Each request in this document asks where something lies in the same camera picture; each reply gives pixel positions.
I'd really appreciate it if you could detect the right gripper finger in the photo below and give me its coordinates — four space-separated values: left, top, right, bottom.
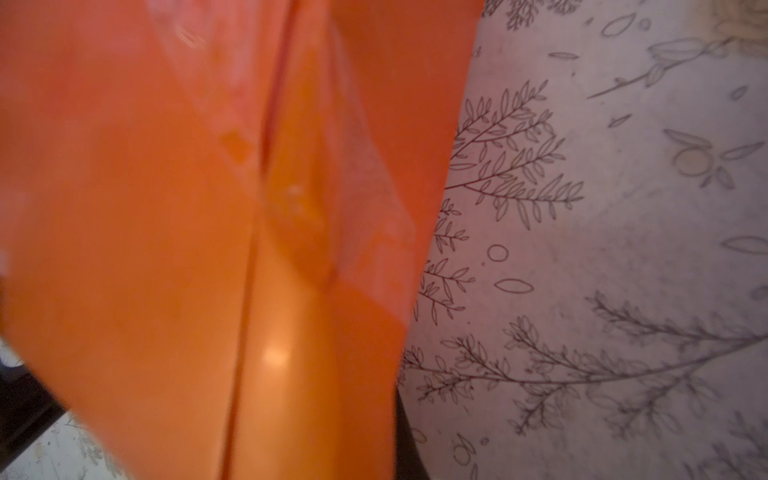
395 391 430 480

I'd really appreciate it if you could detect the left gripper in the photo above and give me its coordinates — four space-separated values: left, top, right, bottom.
1 364 65 471

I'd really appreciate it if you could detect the orange wrapping paper sheet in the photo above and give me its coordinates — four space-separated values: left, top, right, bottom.
1 1 482 479

